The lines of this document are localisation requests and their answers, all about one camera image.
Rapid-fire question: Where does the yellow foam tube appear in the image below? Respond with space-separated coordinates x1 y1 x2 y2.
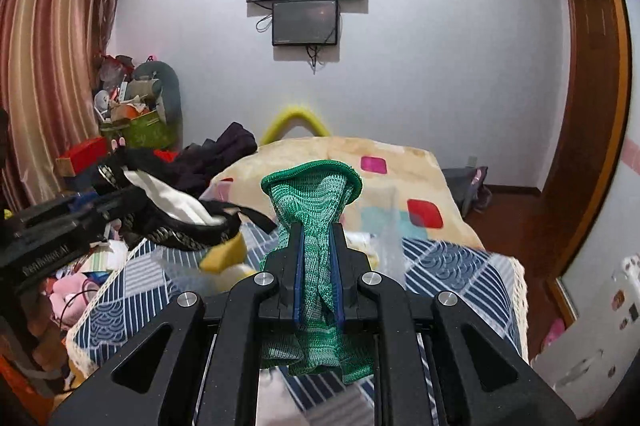
260 105 331 146

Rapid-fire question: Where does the green cardboard box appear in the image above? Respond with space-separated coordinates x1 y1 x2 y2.
99 111 178 149

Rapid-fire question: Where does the pink plush toy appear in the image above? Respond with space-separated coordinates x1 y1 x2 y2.
49 272 100 330

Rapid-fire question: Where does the dark clothes pile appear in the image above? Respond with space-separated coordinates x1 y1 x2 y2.
149 122 258 198

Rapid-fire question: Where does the yellow green sponge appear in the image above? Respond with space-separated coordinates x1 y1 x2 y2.
198 232 247 275

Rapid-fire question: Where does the grey green neck pillow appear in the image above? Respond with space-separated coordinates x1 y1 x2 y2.
132 60 182 139

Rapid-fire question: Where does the striped brown curtain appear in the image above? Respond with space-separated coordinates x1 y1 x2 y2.
1 0 117 211

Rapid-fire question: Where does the white suitcase with stickers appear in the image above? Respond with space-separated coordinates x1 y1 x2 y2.
532 255 639 420

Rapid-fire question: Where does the blue white patterned tablecloth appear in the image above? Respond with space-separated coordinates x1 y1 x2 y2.
52 226 536 425

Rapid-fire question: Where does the beige patterned blanket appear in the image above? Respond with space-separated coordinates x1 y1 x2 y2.
200 137 483 249

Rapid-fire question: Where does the red box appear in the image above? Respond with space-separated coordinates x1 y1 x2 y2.
55 137 108 178

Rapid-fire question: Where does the brown wooden door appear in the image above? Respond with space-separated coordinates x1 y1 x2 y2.
537 0 632 277

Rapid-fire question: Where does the small black wall monitor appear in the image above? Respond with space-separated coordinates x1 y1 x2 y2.
271 0 340 46

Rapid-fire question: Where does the green knitted cloth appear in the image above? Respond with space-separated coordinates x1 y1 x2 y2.
260 160 373 385

